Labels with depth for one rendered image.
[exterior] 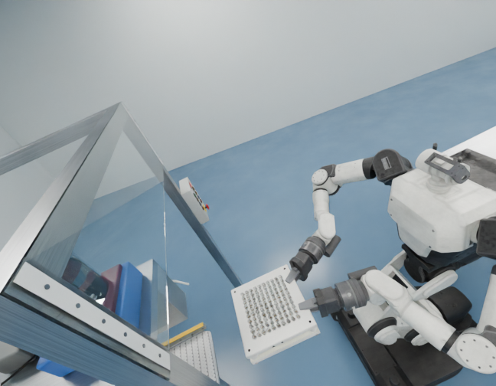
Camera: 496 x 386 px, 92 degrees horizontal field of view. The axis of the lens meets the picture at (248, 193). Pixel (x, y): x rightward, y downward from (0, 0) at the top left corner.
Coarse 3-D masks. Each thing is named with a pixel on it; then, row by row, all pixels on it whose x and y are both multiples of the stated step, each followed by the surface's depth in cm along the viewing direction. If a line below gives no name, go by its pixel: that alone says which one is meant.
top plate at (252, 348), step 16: (272, 272) 93; (288, 272) 91; (240, 288) 93; (272, 288) 88; (288, 288) 86; (240, 304) 88; (272, 304) 84; (240, 320) 83; (256, 320) 81; (272, 320) 80; (304, 320) 76; (256, 336) 78; (272, 336) 76; (288, 336) 74; (256, 352) 74
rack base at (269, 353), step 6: (318, 330) 77; (300, 336) 77; (306, 336) 77; (312, 336) 78; (288, 342) 77; (294, 342) 77; (276, 348) 77; (282, 348) 77; (264, 354) 77; (270, 354) 77; (252, 360) 77; (258, 360) 77
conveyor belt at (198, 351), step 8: (200, 336) 98; (208, 336) 98; (184, 344) 98; (192, 344) 97; (200, 344) 96; (208, 344) 96; (176, 352) 97; (184, 352) 96; (192, 352) 95; (200, 352) 94; (208, 352) 93; (184, 360) 93; (192, 360) 92; (200, 360) 91; (208, 360) 91; (200, 368) 89; (208, 368) 88; (216, 368) 89; (208, 376) 86; (216, 376) 87
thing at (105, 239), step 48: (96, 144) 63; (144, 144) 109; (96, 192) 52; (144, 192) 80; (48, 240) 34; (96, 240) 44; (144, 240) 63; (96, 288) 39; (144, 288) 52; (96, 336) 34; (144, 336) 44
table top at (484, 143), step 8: (480, 136) 136; (488, 136) 133; (464, 144) 135; (472, 144) 133; (480, 144) 131; (488, 144) 129; (448, 152) 135; (456, 152) 133; (480, 152) 127; (488, 152) 125
